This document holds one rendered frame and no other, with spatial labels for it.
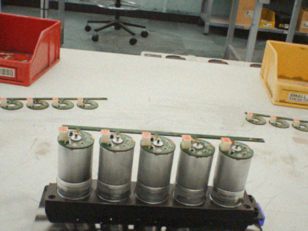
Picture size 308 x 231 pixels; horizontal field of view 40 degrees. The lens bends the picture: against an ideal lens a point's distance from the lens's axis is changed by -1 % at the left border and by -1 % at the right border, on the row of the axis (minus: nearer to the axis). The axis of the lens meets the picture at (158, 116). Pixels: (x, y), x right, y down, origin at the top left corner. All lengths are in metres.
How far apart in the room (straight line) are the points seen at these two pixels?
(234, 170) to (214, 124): 0.19
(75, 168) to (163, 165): 0.06
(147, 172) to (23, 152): 0.15
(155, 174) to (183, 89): 0.30
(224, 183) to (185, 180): 0.03
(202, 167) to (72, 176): 0.09
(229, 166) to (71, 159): 0.11
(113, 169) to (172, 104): 0.25
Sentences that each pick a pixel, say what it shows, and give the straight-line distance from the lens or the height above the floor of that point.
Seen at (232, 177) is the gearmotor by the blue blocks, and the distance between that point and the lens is 0.30.
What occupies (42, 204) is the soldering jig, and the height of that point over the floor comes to 0.76.
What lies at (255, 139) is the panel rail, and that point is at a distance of 0.33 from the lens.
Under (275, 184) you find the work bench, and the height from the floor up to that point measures 0.75.
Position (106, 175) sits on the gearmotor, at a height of 0.79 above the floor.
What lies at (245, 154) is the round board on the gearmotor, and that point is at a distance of 0.30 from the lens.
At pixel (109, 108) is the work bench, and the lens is 0.49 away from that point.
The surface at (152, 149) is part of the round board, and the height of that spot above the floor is 0.81.
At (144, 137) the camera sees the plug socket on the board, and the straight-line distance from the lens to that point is 0.29.
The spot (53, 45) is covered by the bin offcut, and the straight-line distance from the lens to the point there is 0.62.
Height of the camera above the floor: 0.95
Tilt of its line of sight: 24 degrees down
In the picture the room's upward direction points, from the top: 7 degrees clockwise
